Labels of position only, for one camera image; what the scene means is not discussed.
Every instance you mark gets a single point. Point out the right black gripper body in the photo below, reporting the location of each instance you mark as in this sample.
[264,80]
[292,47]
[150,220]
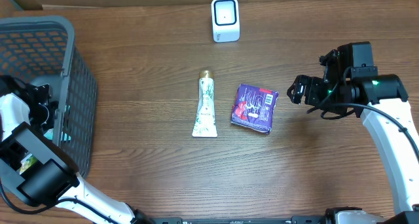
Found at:
[317,92]

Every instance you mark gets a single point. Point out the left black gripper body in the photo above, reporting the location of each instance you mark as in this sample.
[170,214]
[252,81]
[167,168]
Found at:
[40,107]

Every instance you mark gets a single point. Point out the green snack packet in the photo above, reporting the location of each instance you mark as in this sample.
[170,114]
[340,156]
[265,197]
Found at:
[27,162]

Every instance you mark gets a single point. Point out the purple sanitary pad pack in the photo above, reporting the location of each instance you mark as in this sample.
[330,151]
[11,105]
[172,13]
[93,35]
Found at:
[254,108]

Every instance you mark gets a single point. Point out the white tube gold cap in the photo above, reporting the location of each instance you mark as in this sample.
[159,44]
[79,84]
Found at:
[205,123]

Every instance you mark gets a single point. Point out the mint green wipes pack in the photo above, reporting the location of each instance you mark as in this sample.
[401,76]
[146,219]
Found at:
[63,136]

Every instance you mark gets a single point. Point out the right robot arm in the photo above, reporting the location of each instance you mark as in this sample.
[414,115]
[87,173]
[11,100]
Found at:
[351,85]

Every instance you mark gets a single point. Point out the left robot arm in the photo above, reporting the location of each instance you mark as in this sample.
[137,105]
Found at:
[36,175]

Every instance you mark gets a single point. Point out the white barcode scanner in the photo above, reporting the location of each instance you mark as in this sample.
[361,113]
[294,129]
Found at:
[225,20]

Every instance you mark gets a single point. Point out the grey plastic mesh basket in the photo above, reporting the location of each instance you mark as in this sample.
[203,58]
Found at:
[41,50]

